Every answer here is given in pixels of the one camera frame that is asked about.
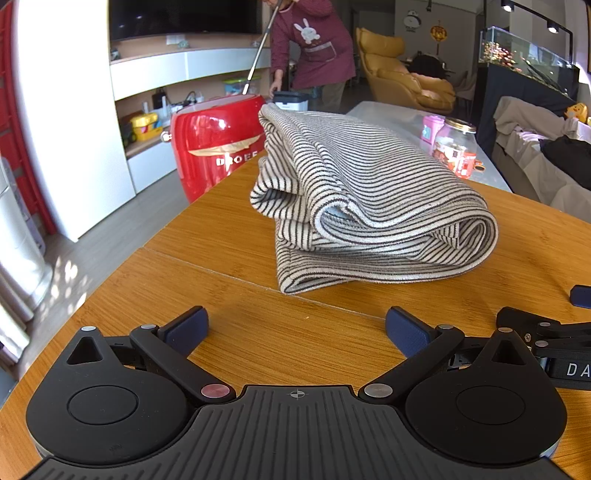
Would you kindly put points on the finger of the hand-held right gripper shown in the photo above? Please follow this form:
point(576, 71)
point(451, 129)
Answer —
point(545, 325)
point(582, 296)

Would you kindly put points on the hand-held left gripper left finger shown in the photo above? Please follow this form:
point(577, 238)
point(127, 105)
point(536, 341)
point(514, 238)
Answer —
point(187, 328)

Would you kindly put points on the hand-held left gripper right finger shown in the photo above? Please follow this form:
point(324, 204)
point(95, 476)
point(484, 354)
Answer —
point(408, 330)

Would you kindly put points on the striped long-sleeve shirt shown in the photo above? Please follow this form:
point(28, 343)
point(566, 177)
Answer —
point(369, 194)

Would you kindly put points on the black jacket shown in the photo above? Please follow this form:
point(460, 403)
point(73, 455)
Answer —
point(572, 154)

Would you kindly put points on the grey sofa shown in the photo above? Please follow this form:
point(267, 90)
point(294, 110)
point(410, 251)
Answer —
point(512, 170)

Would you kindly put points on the small yellow plush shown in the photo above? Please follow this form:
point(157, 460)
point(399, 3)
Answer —
point(577, 113)

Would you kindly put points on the red mini fridge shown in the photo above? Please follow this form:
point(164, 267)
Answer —
point(212, 138)

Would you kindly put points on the beige blanket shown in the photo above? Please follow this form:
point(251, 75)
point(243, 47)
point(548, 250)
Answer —
point(517, 115)

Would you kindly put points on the glass jar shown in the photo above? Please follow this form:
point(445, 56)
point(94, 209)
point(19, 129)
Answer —
point(455, 138)

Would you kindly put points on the white appliance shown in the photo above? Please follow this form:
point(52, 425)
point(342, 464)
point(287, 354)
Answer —
point(18, 221)

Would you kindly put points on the pink plastic container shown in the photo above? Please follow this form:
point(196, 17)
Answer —
point(429, 129)

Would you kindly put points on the yellow toy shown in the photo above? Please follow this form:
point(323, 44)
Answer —
point(143, 124)

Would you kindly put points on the white coffee table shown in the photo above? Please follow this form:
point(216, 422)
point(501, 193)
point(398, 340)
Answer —
point(397, 120)

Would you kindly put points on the black fish tank cabinet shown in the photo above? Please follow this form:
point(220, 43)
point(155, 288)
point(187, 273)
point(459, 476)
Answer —
point(498, 92)

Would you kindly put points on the white power strip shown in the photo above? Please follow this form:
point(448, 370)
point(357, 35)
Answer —
point(189, 100)

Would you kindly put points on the clear box with green lid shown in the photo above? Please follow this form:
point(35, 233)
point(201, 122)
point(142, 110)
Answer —
point(240, 87)

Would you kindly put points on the white mop bucket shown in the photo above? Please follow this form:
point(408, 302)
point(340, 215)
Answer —
point(291, 102)

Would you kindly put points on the glass fish tank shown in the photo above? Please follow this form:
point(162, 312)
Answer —
point(508, 50)

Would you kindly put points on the yellow armchair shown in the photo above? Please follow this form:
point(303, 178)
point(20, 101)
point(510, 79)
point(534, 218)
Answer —
point(392, 69)

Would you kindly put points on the white television cabinet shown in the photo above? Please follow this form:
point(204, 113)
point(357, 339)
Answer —
point(184, 64)

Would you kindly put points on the dark cloth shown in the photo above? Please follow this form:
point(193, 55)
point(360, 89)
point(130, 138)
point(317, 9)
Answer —
point(427, 65)

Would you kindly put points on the black track spotlight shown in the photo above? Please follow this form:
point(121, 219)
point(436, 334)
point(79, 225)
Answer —
point(508, 5)
point(552, 26)

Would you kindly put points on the metal mop pole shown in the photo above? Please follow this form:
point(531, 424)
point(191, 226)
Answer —
point(258, 55)

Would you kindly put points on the black television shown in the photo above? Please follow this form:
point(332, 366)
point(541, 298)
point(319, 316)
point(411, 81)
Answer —
point(184, 16)

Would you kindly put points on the round yellow wall ornament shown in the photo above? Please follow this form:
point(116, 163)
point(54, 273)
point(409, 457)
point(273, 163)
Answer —
point(438, 31)

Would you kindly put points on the white wall clock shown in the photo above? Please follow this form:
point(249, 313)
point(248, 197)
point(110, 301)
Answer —
point(411, 21)

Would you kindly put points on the red plastic frame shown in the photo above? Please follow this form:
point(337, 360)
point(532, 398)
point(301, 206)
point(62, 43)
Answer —
point(11, 69)

